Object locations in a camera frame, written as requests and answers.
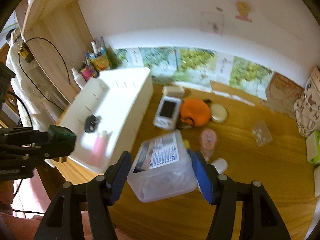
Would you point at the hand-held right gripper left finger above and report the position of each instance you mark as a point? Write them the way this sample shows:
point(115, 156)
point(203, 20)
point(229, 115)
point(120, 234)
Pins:
point(119, 177)

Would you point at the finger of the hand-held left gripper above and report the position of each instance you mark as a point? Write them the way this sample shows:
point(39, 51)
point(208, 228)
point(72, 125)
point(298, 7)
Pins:
point(22, 160)
point(25, 135)

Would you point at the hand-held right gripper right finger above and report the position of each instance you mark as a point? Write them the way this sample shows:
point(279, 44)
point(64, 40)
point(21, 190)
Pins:
point(202, 177)

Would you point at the dark green box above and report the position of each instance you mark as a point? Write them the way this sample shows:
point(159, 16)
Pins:
point(62, 140)

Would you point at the clear plastic box with label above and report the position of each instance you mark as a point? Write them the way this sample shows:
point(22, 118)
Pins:
point(162, 165)

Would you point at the round cream compact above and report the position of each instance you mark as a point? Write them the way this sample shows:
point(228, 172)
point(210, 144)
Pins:
point(219, 113)

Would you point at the clear plastic packet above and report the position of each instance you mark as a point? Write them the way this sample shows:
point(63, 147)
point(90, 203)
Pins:
point(261, 133)

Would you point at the white drawer organizer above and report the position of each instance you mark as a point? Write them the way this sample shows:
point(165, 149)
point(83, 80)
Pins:
point(117, 100)

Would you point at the small white bottle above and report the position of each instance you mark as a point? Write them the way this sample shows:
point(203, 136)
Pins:
point(220, 165)

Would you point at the pink tube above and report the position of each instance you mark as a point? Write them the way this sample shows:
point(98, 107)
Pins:
point(98, 147)

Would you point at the pink round container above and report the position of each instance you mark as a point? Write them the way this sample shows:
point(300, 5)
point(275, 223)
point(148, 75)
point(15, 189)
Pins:
point(208, 141)

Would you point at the cream cloth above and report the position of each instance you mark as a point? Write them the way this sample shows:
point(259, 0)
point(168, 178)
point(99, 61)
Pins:
point(17, 80)

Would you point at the small black object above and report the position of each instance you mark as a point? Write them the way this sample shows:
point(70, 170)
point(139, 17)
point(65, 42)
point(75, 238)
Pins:
point(92, 123)

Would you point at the orange plush toy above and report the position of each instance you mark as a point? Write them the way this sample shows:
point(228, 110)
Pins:
point(195, 112)

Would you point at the white device with screen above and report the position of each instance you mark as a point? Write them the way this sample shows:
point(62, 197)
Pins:
point(167, 112)

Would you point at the white spray bottle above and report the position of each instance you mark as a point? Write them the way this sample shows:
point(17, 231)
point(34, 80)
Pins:
point(78, 78)

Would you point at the small cream box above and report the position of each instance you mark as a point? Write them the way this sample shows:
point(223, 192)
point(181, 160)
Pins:
point(173, 91)

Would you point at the wooden shelf unit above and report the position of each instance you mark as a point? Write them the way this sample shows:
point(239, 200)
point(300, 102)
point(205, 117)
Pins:
point(57, 35)

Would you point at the orange snack packet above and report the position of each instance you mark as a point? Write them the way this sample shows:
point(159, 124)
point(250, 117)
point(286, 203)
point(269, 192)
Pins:
point(100, 61)

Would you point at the grape printed cardboard sheet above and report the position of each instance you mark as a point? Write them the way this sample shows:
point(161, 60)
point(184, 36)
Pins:
point(162, 62)
point(247, 75)

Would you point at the green tissue pack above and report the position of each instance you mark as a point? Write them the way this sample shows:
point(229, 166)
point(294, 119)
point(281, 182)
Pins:
point(313, 147)

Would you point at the brown cardboard box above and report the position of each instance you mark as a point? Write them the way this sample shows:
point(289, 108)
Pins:
point(283, 92)

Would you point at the yellow wall sticker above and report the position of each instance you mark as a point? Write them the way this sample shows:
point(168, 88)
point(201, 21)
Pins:
point(243, 11)

